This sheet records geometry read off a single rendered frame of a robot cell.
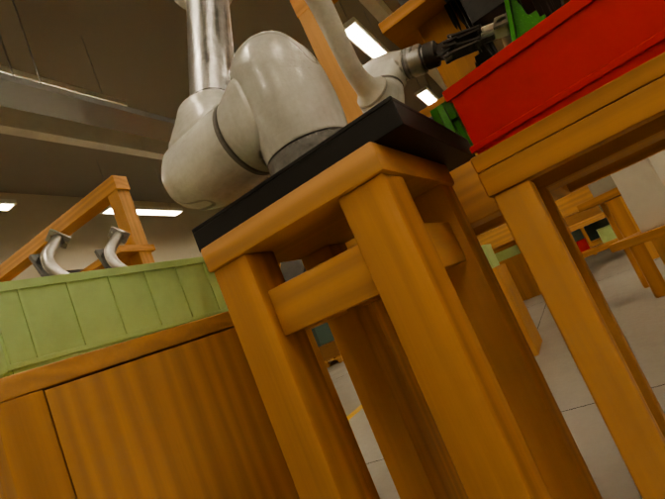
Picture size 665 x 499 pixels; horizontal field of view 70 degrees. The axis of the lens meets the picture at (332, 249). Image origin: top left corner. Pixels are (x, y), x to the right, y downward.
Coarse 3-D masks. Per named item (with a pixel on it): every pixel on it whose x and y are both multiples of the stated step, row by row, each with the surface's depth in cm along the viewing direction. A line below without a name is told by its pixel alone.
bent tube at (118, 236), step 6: (114, 228) 141; (108, 234) 142; (114, 234) 141; (120, 234) 142; (126, 234) 143; (114, 240) 138; (120, 240) 140; (126, 240) 144; (108, 246) 135; (114, 246) 137; (108, 252) 134; (114, 252) 134; (108, 258) 133; (114, 258) 133; (114, 264) 132; (120, 264) 132
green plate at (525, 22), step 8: (504, 0) 116; (512, 0) 116; (512, 8) 116; (520, 8) 115; (512, 16) 115; (520, 16) 115; (528, 16) 114; (536, 16) 113; (544, 16) 113; (512, 24) 115; (520, 24) 115; (528, 24) 114; (536, 24) 114; (512, 32) 115; (520, 32) 115; (512, 40) 115
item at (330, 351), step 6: (330, 342) 1055; (324, 348) 976; (330, 348) 970; (336, 348) 965; (324, 354) 976; (330, 354) 970; (336, 354) 964; (324, 360) 978; (330, 360) 968; (336, 360) 1022; (342, 360) 957
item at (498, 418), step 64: (384, 192) 57; (448, 192) 79; (256, 256) 70; (320, 256) 90; (384, 256) 57; (448, 256) 69; (256, 320) 68; (320, 320) 64; (448, 320) 54; (512, 320) 77; (256, 384) 69; (320, 384) 69; (384, 384) 85; (448, 384) 54; (512, 384) 74; (320, 448) 64; (384, 448) 86; (448, 448) 55; (512, 448) 52; (576, 448) 75
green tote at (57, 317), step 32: (0, 288) 82; (32, 288) 86; (64, 288) 91; (96, 288) 95; (128, 288) 101; (160, 288) 107; (192, 288) 114; (0, 320) 80; (32, 320) 84; (64, 320) 88; (96, 320) 93; (128, 320) 98; (160, 320) 103; (192, 320) 110; (0, 352) 79; (32, 352) 82; (64, 352) 85
